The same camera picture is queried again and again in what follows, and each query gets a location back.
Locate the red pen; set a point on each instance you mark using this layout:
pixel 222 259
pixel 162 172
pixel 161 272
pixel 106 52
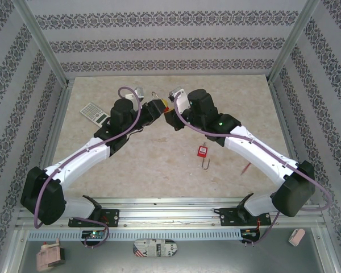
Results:
pixel 245 169

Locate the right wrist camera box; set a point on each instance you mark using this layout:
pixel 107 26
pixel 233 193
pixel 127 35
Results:
pixel 182 99

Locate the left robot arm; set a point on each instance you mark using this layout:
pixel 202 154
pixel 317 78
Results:
pixel 82 155

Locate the aluminium mounting rail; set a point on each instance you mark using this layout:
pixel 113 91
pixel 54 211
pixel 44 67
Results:
pixel 170 216

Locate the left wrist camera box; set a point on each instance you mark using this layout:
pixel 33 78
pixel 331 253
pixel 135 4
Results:
pixel 139 92

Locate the white calculator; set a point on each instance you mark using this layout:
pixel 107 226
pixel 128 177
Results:
pixel 91 111

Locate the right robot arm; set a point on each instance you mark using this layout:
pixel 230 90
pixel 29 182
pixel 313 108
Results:
pixel 258 156

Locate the red padlock with white label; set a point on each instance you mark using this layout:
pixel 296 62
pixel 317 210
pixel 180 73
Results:
pixel 202 151

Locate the small pink case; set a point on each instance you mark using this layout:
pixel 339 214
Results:
pixel 296 237

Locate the small circuit board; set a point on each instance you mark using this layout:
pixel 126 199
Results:
pixel 94 234
pixel 250 232

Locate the newspaper print oval case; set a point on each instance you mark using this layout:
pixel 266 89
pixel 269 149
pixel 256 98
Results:
pixel 154 248

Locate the pink toy machine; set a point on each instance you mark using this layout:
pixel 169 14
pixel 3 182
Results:
pixel 47 257

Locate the plain red padlock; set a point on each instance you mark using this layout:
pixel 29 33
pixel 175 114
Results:
pixel 167 108

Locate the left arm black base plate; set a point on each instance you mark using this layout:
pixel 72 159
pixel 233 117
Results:
pixel 110 217

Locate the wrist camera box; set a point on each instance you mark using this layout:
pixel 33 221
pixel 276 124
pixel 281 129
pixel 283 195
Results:
pixel 182 99
pixel 139 92

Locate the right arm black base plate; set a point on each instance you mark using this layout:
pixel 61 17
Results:
pixel 230 217

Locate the aluminium side rail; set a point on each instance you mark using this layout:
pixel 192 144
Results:
pixel 281 113
pixel 58 113

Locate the aluminium frame post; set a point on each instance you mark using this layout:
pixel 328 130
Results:
pixel 294 37
pixel 42 37

